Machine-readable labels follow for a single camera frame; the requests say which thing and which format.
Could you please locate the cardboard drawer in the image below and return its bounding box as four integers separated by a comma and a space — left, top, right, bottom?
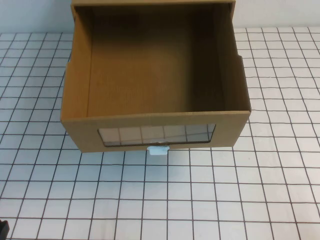
60, 2, 252, 154

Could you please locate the white grid-pattern tablecloth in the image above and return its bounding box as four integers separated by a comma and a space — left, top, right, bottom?
0, 26, 320, 240

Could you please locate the brown cardboard shoe box shell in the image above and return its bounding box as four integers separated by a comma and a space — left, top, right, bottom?
70, 0, 237, 7

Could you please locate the white plastic drawer handle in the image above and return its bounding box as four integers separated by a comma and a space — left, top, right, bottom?
146, 145, 169, 158

